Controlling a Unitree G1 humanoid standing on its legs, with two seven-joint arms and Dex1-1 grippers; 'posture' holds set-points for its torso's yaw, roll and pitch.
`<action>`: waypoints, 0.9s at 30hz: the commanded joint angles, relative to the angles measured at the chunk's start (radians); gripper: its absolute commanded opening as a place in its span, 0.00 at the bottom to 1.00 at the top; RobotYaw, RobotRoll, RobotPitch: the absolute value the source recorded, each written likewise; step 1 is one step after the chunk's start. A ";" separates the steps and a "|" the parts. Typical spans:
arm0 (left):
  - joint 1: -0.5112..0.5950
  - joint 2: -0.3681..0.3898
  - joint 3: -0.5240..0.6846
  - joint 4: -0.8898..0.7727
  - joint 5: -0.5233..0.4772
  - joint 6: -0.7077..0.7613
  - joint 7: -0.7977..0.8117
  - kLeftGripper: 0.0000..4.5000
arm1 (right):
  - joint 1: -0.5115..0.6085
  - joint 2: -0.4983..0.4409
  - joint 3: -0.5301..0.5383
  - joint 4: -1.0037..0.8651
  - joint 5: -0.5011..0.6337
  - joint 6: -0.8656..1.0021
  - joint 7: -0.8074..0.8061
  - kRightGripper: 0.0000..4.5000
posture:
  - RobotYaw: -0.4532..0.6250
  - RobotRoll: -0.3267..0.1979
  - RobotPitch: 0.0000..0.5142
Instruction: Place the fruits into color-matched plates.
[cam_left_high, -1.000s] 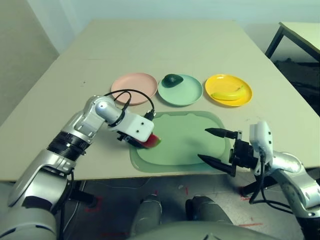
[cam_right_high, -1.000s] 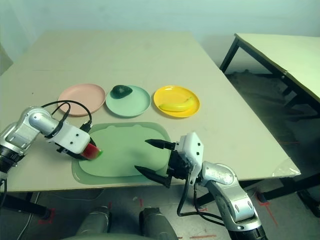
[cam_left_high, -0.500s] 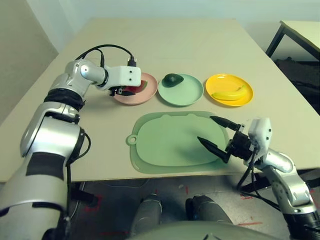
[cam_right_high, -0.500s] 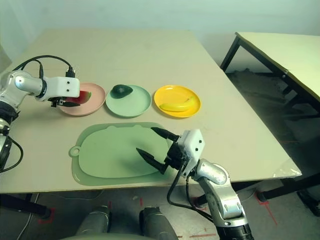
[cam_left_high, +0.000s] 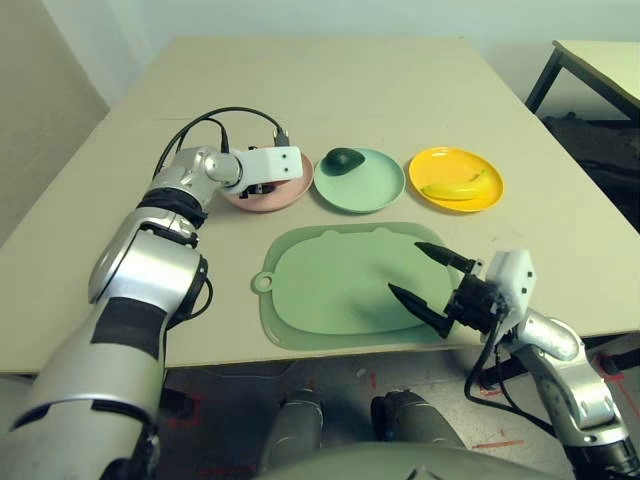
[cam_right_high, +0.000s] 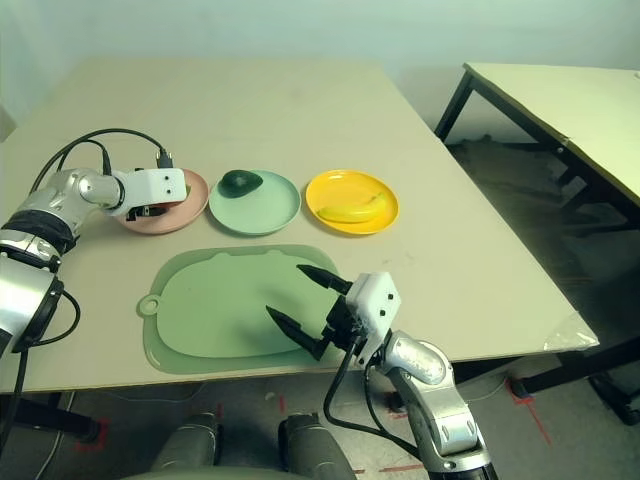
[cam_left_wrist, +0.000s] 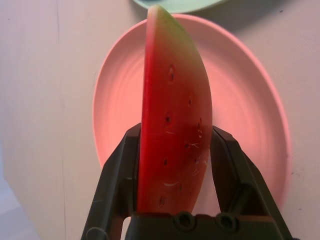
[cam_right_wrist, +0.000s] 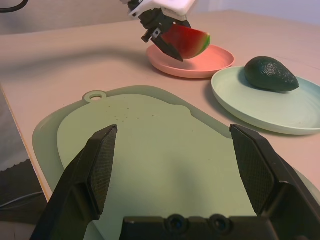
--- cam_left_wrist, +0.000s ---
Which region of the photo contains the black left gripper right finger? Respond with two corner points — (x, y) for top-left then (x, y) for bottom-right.
(211, 125), (293, 240)

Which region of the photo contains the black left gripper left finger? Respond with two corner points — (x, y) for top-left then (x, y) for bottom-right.
(81, 122), (143, 240)

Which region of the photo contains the red watermelon slice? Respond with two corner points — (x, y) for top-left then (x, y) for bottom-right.
(136, 4), (213, 216)

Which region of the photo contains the pink plastic plate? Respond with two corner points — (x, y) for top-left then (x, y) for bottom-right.
(92, 13), (293, 216)

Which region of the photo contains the mint green plastic plate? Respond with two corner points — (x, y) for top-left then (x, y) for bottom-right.
(132, 0), (228, 14)

